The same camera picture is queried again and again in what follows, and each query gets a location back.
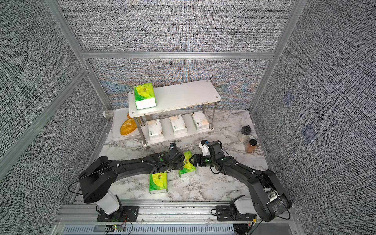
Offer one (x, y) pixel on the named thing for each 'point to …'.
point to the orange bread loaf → (128, 126)
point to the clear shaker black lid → (244, 135)
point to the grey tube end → (108, 113)
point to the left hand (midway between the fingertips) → (183, 163)
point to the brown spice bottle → (251, 146)
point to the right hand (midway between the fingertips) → (194, 156)
